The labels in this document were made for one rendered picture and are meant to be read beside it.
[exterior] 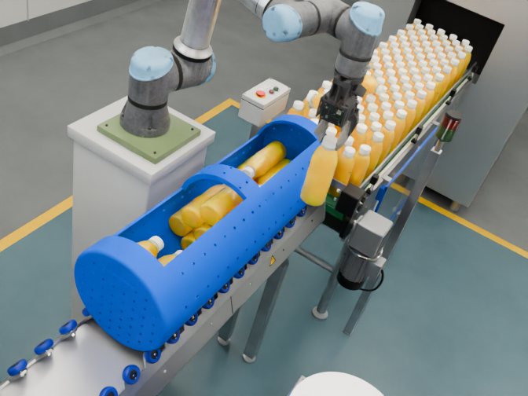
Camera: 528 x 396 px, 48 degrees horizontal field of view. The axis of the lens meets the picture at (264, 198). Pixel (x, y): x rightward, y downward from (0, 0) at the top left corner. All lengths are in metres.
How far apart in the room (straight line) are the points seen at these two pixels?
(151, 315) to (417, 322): 2.04
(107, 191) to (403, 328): 1.79
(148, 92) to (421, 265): 2.20
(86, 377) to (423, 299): 2.19
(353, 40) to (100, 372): 0.96
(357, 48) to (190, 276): 0.63
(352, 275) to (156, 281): 1.16
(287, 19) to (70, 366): 0.94
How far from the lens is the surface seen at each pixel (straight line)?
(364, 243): 2.23
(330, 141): 1.50
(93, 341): 1.58
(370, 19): 1.33
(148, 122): 1.79
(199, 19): 1.72
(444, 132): 2.23
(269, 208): 1.63
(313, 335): 2.91
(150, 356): 1.50
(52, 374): 1.53
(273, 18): 1.29
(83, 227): 2.07
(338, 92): 1.38
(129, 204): 1.84
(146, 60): 1.73
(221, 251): 1.47
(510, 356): 3.34
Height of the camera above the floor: 2.21
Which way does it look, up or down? 39 degrees down
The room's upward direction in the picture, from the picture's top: 16 degrees clockwise
